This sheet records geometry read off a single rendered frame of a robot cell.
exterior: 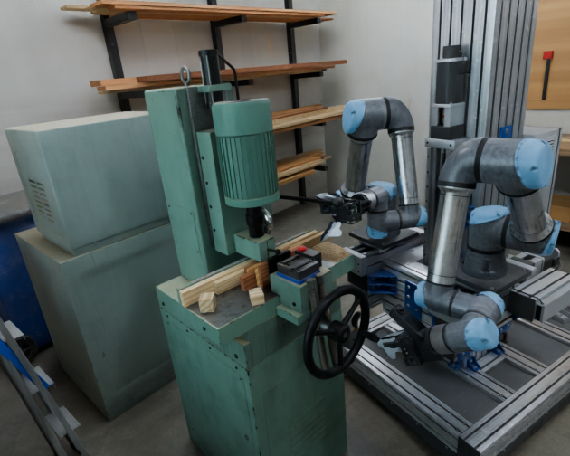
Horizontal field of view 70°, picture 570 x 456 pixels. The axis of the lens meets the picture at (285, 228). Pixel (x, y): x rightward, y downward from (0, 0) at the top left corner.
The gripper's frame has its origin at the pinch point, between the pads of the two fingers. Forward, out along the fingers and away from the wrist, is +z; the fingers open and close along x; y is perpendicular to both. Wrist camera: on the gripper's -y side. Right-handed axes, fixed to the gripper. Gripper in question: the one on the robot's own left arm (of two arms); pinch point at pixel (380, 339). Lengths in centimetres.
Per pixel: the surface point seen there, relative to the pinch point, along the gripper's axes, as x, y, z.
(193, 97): -16, -93, 9
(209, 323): -40, -29, 16
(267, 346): -24.5, -13.5, 20.6
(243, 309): -29.5, -27.3, 14.6
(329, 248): 12.8, -31.2, 15.8
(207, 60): -12, -99, -1
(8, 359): -84, -47, 83
